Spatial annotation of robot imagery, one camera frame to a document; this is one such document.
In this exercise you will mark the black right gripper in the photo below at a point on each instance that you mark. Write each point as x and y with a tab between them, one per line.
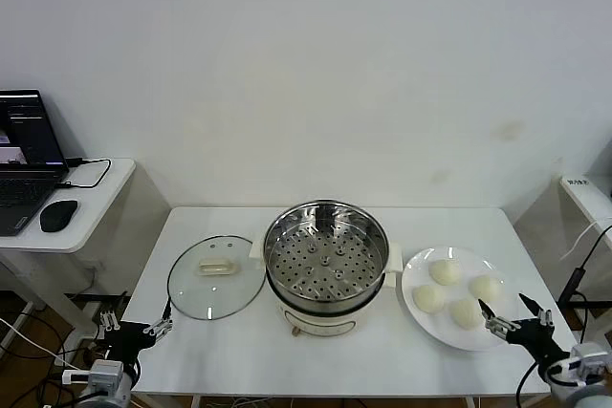
533	336

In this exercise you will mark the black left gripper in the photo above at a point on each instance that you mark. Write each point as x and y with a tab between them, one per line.
126	341

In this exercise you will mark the white steamed baozi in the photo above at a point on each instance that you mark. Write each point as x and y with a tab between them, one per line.
444	272
485	289
427	299
465	315

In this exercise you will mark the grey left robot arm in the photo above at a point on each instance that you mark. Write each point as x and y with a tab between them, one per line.
112	394

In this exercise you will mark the stainless steel steamer basket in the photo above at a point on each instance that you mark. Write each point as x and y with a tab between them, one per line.
325	279

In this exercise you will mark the white wrist connector block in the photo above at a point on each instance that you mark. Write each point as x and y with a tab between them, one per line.
76	376

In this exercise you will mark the white round plate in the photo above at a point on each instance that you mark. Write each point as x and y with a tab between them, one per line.
430	327

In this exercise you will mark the white side table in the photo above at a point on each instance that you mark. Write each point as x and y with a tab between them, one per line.
95	207

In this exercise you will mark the black computer mouse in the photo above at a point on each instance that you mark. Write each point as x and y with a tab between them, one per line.
58	215

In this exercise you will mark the white desk with label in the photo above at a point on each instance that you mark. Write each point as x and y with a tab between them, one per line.
585	193

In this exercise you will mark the black laptop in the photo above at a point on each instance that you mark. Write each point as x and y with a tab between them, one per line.
24	188

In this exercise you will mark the cream electric cooking pot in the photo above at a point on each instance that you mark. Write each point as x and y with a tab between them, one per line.
325	322

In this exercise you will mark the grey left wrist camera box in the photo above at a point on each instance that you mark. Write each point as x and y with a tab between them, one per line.
105	372

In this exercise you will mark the white wall outlet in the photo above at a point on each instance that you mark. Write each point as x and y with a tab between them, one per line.
93	267

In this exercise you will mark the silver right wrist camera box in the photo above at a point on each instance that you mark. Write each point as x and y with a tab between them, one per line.
590	360

